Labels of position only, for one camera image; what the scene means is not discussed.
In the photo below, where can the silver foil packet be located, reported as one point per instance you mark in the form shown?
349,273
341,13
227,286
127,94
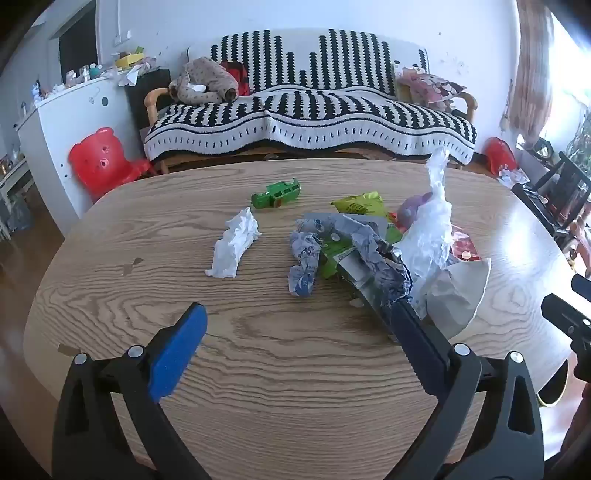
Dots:
362,286

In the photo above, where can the white cabinet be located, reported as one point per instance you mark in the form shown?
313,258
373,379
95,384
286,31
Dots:
78,129

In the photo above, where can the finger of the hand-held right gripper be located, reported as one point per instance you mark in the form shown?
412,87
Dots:
570,323
582,284

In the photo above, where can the black box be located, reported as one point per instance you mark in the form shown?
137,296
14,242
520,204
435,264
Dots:
138,99

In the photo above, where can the green toy car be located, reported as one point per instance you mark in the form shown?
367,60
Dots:
277,194

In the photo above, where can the red snack packet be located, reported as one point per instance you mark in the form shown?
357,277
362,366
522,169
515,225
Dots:
464,244

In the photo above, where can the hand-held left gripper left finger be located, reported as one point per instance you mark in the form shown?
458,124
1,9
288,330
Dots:
178,355

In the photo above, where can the green potted plant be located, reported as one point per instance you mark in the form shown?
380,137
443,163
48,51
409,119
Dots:
581,147

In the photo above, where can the beige curtain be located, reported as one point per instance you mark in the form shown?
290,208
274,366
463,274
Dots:
531,74

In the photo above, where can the white tissue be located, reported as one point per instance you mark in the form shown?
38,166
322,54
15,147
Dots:
233,244

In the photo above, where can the green snack packet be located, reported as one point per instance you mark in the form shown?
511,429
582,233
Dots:
360,203

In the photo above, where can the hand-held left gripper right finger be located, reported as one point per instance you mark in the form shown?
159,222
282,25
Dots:
415,341

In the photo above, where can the floral cushion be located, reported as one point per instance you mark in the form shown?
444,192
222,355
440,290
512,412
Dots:
429,87

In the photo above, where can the blue-white wrapper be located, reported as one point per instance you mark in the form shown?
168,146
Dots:
304,263

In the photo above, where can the small green wrapper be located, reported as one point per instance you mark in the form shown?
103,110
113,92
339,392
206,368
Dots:
333,258

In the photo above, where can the yellow box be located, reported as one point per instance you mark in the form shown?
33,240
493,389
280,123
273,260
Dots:
129,59

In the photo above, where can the white side table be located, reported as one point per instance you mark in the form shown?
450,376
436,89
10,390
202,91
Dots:
11,184

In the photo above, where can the red cushion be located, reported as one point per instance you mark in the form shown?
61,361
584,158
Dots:
241,76

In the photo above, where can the red bag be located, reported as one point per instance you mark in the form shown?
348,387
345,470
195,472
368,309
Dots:
501,154

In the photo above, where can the white papers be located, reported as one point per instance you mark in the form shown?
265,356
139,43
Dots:
515,177

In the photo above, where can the striped black white sofa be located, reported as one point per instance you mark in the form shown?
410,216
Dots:
323,110

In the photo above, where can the red bear-shaped chair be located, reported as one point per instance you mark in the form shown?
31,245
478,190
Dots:
99,159

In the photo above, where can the brown spotted plush toy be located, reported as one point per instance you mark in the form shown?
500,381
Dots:
203,81

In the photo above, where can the purple toy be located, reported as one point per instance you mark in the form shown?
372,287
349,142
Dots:
408,210

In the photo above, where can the clear plastic bag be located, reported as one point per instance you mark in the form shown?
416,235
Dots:
431,235

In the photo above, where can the wooden sofa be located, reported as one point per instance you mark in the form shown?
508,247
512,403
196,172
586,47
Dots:
154,99

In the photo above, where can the grey-blue foil bag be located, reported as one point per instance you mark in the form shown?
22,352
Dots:
369,251

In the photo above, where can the black bin with yellow rim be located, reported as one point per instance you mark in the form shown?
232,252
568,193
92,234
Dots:
556,385

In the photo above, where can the black chair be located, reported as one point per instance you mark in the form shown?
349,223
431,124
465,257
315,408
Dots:
565,184

